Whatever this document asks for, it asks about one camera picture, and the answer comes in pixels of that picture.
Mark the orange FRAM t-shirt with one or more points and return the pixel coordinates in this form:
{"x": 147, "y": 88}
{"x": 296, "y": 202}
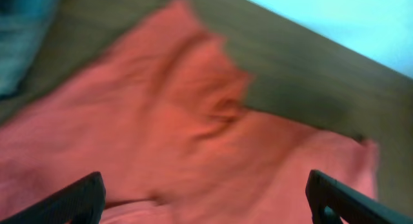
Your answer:
{"x": 160, "y": 116}

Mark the olive grey folded garment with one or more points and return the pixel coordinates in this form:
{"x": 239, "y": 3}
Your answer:
{"x": 24, "y": 24}

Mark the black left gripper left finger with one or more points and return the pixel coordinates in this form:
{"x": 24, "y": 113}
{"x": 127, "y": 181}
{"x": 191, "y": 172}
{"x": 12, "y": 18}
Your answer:
{"x": 82, "y": 202}

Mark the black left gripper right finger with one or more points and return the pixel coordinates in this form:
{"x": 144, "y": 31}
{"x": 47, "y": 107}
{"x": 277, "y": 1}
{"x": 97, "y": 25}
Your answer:
{"x": 331, "y": 201}

